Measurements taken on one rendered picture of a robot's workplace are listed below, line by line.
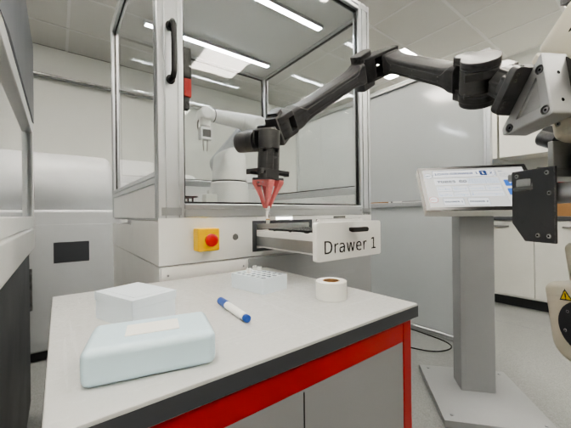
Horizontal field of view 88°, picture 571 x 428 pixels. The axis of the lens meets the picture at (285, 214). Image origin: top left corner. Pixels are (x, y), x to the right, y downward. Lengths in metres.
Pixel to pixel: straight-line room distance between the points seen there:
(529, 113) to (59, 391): 0.81
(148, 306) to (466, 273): 1.54
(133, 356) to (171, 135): 0.72
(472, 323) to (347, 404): 1.32
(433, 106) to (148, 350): 2.54
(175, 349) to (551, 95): 0.70
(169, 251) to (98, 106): 3.48
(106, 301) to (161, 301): 0.10
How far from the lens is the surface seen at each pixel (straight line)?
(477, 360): 1.94
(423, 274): 2.66
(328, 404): 0.58
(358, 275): 1.52
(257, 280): 0.74
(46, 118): 4.26
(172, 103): 1.04
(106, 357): 0.42
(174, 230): 0.98
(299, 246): 0.91
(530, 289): 3.76
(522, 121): 0.73
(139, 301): 0.58
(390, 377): 0.71
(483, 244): 1.81
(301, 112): 0.87
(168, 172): 0.98
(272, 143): 0.78
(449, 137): 2.58
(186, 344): 0.42
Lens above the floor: 0.95
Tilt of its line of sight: level
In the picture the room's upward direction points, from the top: 1 degrees counter-clockwise
